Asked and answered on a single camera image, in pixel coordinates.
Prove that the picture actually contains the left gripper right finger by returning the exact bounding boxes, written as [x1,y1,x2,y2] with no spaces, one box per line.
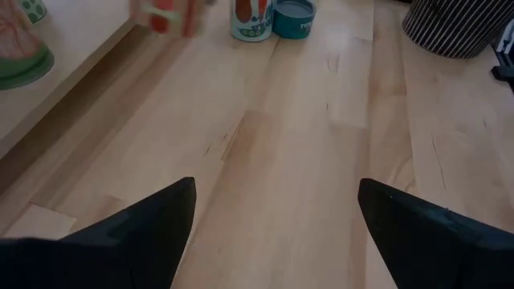
[357,177,514,289]

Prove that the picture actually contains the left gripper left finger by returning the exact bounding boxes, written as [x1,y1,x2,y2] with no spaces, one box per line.
[0,177,198,289]

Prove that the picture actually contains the tall oranges can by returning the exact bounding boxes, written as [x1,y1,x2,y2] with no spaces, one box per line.
[0,0,55,92]

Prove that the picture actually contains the tall mixed vegetables can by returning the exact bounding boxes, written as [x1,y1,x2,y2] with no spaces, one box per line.
[230,0,276,43]

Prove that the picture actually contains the short teal can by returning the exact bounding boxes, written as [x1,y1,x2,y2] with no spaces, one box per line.
[272,0,317,40]

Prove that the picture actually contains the potted plant in striped pot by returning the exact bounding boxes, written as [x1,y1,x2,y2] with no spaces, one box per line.
[402,0,514,60]

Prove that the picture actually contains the wooden shelf black metal frame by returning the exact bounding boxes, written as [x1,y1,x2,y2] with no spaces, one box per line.
[0,0,141,164]

